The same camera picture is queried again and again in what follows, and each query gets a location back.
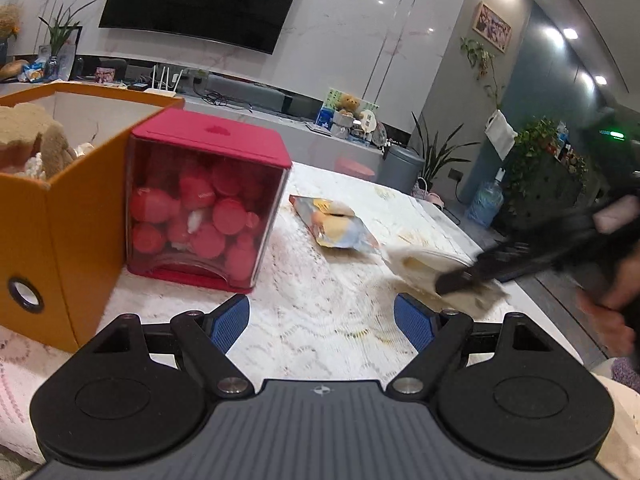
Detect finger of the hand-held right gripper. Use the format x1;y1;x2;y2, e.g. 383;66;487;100
434;257;508;297
475;242;531;266

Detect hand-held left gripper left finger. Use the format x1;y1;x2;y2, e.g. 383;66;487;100
80;294;251;398

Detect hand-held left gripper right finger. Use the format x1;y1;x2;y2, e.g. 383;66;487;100
389;294;556;398

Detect clear plastic bag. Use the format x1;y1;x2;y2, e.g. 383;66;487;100
382;246;511;322

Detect orange cardboard box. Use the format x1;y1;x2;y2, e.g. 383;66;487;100
0;82;187;353

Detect beige plush toy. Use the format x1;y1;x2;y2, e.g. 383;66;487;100
0;102;76;181

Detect person's right hand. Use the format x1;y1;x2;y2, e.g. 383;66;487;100
575;255;640;354

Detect blue water bottle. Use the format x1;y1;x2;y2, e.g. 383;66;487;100
465;169;505;228

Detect dark grey cabinet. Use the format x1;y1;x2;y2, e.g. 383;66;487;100
500;160;596;236

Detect white lace tablecloth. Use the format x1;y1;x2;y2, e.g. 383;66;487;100
0;195;511;463

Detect green ivy plant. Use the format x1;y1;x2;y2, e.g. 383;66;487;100
505;117;561;196

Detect pile of pink balls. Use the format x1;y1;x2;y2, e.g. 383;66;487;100
131;157;266;281

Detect yellow and blue snack packet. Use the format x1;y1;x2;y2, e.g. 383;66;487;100
289;193;382;251

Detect long-leaved potted plant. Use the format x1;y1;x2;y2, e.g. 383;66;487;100
410;112;481;191

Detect white hanging bag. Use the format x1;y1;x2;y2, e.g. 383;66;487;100
484;109;518;159

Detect grey trash bin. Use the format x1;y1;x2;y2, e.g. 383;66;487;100
375;145;426;196

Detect pink trash bin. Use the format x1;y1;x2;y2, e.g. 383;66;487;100
334;156;376;179

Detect person's purple fuzzy clothing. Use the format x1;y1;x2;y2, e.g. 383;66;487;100
612;357;640;393

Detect hanging vine plant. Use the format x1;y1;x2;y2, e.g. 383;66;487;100
460;36;506;111

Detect red box with clear front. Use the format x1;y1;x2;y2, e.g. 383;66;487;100
125;107;293;293

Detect white marble television cabinet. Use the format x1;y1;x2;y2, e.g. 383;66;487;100
0;75;388;177

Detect small teddy bear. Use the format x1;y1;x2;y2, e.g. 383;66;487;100
335;92;361;116

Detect green picture card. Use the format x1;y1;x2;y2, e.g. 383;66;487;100
326;88;380;121

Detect white router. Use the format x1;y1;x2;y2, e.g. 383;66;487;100
147;66;182;97

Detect blue snack packets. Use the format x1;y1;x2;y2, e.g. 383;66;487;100
20;57;48;83

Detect brown bread loaf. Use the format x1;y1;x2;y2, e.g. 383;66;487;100
0;59;30;81

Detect green plant in glass vase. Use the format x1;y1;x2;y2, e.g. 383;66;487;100
39;0;97;81

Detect dried flowers in dark vase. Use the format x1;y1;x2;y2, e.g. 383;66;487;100
0;2;23;66

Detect framed wall picture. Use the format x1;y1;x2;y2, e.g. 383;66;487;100
472;1;512;54

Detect black cables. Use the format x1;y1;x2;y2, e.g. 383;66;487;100
200;87;256;111

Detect black wall television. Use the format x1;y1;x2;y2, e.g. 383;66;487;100
98;0;311;56

